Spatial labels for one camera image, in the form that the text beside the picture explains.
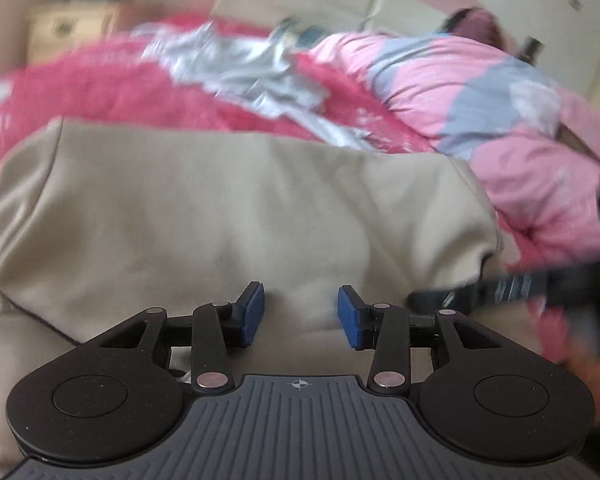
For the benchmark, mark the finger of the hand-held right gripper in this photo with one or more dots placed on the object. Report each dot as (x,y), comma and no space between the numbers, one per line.
(440,297)

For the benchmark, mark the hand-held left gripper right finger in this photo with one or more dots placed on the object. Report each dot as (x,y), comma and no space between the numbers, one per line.
(350,317)

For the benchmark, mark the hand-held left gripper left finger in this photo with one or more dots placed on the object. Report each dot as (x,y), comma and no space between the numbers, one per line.
(252,315)

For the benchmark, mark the beige jacket with black trim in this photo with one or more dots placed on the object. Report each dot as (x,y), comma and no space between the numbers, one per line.
(230,210)

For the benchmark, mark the pink and grey duvet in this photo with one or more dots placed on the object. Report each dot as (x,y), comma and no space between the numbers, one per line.
(470,110)

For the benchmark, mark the white shirt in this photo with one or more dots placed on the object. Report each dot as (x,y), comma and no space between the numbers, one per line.
(240,75)

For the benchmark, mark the doll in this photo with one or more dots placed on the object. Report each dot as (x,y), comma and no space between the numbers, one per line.
(475,25)

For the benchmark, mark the cream nightstand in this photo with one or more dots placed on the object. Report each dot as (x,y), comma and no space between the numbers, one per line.
(70,30)

